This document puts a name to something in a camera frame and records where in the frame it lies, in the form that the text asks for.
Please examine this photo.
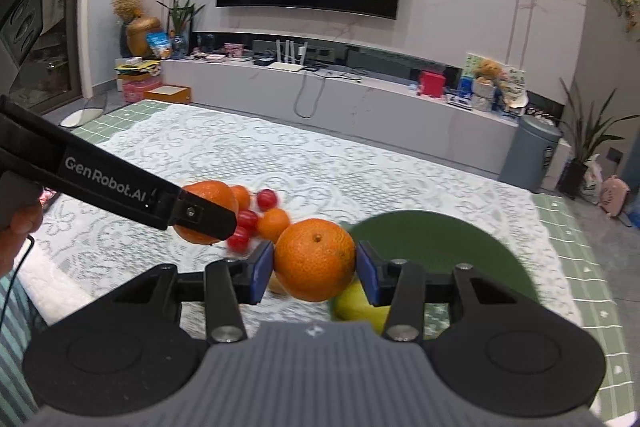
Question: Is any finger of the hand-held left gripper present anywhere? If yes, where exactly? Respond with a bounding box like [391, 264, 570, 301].
[169, 187, 239, 244]

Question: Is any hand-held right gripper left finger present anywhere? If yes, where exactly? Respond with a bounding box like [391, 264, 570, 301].
[107, 241, 275, 343]

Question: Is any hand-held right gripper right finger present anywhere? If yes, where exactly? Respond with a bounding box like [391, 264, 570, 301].
[355, 241, 531, 342]

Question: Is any medium orange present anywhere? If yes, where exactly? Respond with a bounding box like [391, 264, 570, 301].
[174, 181, 240, 247]

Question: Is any small orange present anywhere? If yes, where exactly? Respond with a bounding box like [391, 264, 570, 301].
[230, 185, 252, 212]
[256, 208, 292, 244]

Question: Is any large orange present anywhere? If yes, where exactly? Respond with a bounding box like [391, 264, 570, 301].
[274, 218, 357, 303]

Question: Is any dark green bowl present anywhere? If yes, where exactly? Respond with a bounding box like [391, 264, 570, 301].
[347, 209, 541, 308]

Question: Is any person's left hand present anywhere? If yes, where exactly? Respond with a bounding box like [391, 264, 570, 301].
[0, 194, 45, 280]

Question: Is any yellow-green citrus fruit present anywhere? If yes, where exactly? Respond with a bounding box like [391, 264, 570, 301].
[330, 279, 393, 335]

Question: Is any white bathroom scale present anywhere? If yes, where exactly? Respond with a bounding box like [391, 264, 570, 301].
[60, 107, 101, 128]

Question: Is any pink storage box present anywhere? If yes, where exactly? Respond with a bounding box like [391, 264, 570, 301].
[122, 79, 163, 104]

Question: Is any orange and white box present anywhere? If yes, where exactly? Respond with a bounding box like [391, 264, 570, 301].
[143, 84, 192, 105]

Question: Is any white lace tablecloth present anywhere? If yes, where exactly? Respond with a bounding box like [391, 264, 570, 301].
[20, 104, 583, 333]

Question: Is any stack of colourful packets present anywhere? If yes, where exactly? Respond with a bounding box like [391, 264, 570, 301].
[115, 57, 162, 82]

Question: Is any glass sliding door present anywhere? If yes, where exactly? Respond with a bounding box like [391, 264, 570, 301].
[0, 0, 86, 118]

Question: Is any blue snack bag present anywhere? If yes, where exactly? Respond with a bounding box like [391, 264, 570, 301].
[146, 32, 173, 58]

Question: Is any golden vase with dried flowers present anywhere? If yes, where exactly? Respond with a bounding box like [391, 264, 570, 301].
[111, 0, 162, 58]

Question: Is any green plant in glass vase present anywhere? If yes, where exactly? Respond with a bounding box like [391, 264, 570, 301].
[156, 0, 212, 58]

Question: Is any white marble media console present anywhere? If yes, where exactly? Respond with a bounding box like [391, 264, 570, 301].
[161, 32, 571, 178]

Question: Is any white router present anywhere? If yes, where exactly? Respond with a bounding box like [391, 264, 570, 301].
[270, 39, 308, 72]

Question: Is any grey trash bin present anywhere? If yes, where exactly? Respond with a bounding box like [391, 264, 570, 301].
[498, 114, 563, 194]

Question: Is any red box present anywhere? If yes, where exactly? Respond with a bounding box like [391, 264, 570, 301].
[417, 71, 447, 98]

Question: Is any person's striped clothing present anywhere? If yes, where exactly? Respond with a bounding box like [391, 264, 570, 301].
[0, 272, 41, 425]

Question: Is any tall plant in black pot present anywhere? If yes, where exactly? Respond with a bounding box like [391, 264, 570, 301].
[556, 77, 633, 200]

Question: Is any white hat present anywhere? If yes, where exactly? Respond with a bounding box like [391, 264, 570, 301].
[505, 92, 529, 115]

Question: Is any teddy bear in white basket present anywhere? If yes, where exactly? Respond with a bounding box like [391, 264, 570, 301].
[472, 59, 506, 112]

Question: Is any white plastic bag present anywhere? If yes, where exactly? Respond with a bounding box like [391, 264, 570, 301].
[580, 154, 606, 202]

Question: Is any floral picture board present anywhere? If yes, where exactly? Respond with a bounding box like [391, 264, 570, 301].
[462, 53, 528, 108]

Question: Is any pink fan heater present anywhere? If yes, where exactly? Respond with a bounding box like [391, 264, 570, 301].
[599, 175, 636, 215]

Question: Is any thin black cable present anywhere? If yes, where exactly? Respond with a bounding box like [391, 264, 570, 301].
[0, 234, 35, 333]

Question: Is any black hanging power cable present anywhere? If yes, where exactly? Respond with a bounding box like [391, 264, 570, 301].
[293, 67, 363, 118]

